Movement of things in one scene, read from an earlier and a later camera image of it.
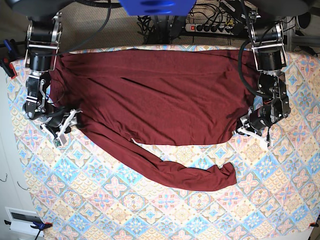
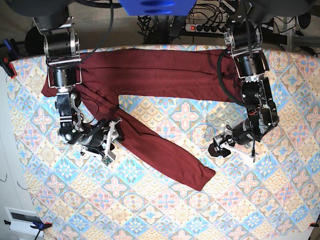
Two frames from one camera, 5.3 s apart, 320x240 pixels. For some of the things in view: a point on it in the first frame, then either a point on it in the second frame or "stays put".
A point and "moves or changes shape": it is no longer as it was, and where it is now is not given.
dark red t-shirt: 184,97 moves or changes shape
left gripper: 53,120 to 93,134
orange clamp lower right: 313,224 stays put
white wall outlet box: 22,220 stays put
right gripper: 259,118 to 245,131
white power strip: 210,28 stays put
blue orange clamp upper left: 8,54 stays put
